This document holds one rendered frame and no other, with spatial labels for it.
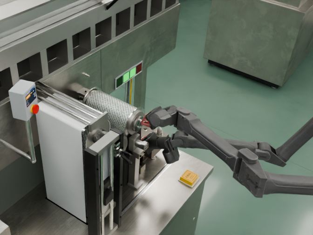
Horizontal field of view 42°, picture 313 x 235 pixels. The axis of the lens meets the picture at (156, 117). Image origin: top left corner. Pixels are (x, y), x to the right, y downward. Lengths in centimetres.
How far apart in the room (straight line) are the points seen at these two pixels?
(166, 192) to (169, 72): 275
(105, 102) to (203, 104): 241
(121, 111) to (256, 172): 73
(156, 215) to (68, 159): 51
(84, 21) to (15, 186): 79
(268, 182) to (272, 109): 302
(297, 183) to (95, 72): 112
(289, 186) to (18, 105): 87
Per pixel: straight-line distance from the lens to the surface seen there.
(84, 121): 154
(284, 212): 334
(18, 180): 196
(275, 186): 136
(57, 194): 193
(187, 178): 208
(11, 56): 163
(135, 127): 183
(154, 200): 199
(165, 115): 164
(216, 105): 421
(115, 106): 185
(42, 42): 172
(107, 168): 159
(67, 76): 189
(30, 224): 194
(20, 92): 125
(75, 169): 169
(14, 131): 178
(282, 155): 189
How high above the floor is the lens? 240
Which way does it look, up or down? 38 degrees down
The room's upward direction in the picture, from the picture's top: 5 degrees clockwise
